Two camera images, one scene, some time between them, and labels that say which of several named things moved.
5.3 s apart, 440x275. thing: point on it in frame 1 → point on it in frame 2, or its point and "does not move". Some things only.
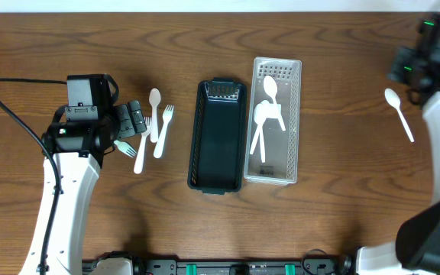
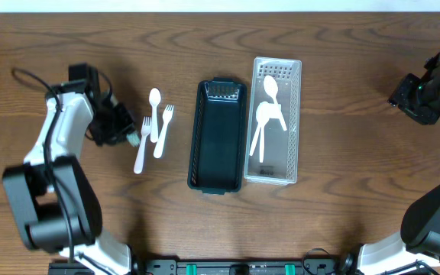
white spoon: (270, 88) does not move
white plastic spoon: (154, 98) does not move
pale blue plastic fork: (125, 148) → (134, 139)
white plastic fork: (166, 115) does not move
